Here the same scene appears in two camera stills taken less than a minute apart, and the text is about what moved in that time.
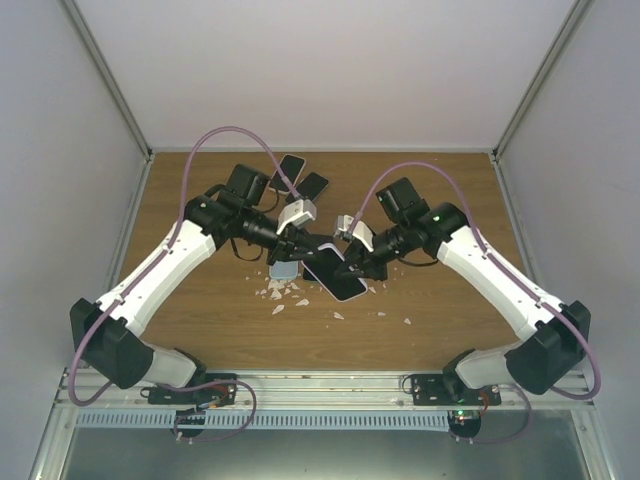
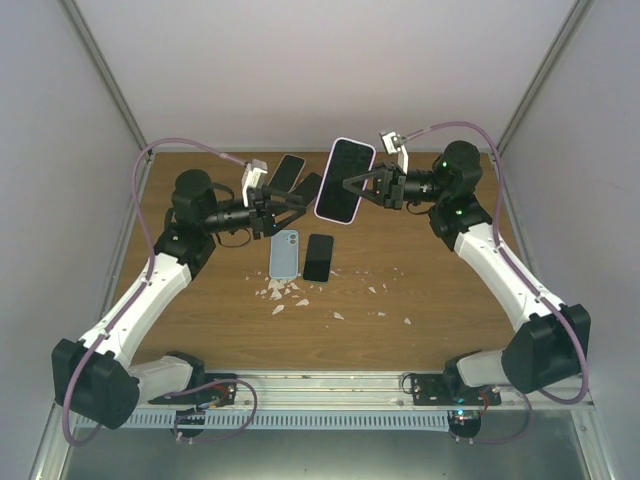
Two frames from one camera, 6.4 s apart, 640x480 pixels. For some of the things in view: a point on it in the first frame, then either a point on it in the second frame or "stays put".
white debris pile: x=279 y=288 stays put
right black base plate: x=432 y=389 stays put
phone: x=342 y=287 to x=347 y=159
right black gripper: x=361 y=259 to x=388 y=189
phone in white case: x=293 y=167 stays put
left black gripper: x=289 y=249 to x=262 y=220
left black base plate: x=216 y=394 stays put
